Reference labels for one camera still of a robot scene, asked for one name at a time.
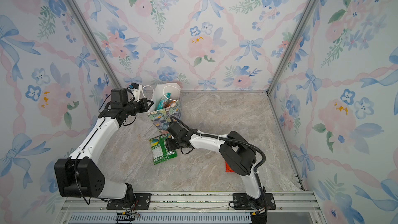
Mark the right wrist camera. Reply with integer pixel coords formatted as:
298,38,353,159
167,122,187,138

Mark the floral paper gift bag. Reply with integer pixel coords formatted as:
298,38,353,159
143,83,182,134

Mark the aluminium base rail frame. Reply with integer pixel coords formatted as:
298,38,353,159
55,191,326,224

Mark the red snack packet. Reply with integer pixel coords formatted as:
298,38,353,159
225,162,234,173

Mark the right corner aluminium post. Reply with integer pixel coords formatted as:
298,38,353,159
267,0,319,97

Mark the green snack packet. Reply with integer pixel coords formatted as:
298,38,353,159
149,134,177,165

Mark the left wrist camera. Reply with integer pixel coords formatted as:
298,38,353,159
129,83,143,102

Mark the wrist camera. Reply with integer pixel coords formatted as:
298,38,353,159
129,83,143,102
167,122,187,138

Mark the left corner aluminium post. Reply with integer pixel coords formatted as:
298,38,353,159
64,0,122,88

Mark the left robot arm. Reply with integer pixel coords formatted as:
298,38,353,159
54,98,154,206

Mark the teal snack packet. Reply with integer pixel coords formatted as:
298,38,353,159
157,92,173,110

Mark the corner aluminium post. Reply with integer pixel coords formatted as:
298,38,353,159
64,0,122,88
267,0,319,97

